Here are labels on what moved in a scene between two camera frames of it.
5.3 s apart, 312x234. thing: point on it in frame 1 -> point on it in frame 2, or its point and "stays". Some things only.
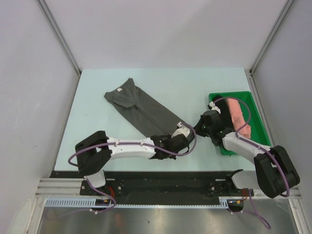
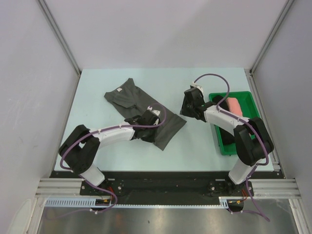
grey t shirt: [156, 120] stays
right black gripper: [197, 127] -> [184, 110]
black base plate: [171, 188] stays
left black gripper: [172, 156] -> [150, 139]
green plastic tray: [251, 116] stays
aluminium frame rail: [60, 187] stays
